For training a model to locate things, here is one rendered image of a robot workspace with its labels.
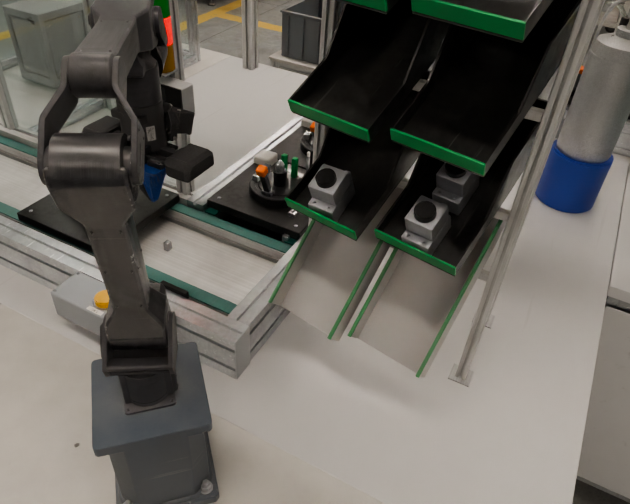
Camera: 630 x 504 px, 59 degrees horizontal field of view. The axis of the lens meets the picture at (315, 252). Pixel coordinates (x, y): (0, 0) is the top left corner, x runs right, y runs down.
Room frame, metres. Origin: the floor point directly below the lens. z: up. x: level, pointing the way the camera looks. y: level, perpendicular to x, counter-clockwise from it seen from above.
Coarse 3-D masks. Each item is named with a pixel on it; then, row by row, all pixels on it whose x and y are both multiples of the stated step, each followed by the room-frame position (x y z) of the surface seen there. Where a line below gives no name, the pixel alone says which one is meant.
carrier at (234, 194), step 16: (256, 160) 1.22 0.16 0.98; (272, 160) 1.22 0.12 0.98; (240, 176) 1.15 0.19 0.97; (256, 176) 1.10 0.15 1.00; (272, 176) 1.13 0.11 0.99; (288, 176) 1.14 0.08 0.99; (224, 192) 1.08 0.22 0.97; (240, 192) 1.08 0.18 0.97; (256, 192) 1.06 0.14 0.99; (272, 192) 1.05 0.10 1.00; (288, 192) 1.07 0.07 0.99; (224, 208) 1.03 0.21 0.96; (240, 208) 1.02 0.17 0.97; (256, 208) 1.03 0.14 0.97; (272, 208) 1.03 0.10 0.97; (288, 208) 1.03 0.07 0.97; (256, 224) 0.99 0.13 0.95; (272, 224) 0.97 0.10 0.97; (288, 224) 0.97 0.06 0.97; (304, 224) 0.98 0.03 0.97
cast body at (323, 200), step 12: (324, 168) 0.71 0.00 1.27; (336, 168) 0.71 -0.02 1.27; (312, 180) 0.70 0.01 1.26; (324, 180) 0.69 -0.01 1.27; (336, 180) 0.69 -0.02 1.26; (348, 180) 0.71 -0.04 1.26; (312, 192) 0.69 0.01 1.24; (324, 192) 0.68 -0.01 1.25; (336, 192) 0.68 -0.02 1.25; (348, 192) 0.71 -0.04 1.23; (312, 204) 0.69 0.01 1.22; (324, 204) 0.69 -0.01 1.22; (336, 204) 0.68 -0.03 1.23; (336, 216) 0.68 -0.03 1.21
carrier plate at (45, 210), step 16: (160, 192) 1.06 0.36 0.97; (32, 208) 0.96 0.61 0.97; (48, 208) 0.97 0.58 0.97; (144, 208) 0.99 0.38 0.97; (160, 208) 1.00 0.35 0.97; (32, 224) 0.93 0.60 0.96; (48, 224) 0.91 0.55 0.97; (64, 224) 0.92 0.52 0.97; (80, 224) 0.92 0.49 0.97; (144, 224) 0.95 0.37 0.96; (80, 240) 0.87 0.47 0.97
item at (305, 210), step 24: (408, 96) 0.90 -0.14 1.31; (336, 144) 0.82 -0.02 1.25; (360, 144) 0.82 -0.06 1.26; (384, 144) 0.81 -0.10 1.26; (312, 168) 0.77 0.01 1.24; (360, 168) 0.78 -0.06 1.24; (384, 168) 0.77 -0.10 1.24; (408, 168) 0.76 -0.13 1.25; (360, 192) 0.73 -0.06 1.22; (384, 192) 0.70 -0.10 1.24; (312, 216) 0.69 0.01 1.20; (360, 216) 0.69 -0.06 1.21
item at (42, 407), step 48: (0, 336) 0.70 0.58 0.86; (48, 336) 0.71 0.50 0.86; (0, 384) 0.59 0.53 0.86; (48, 384) 0.60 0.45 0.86; (0, 432) 0.50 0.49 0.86; (48, 432) 0.51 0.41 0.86; (240, 432) 0.53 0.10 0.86; (0, 480) 0.42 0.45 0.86; (48, 480) 0.43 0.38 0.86; (96, 480) 0.43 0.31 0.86; (240, 480) 0.45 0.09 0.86; (288, 480) 0.45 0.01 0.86; (336, 480) 0.46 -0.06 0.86
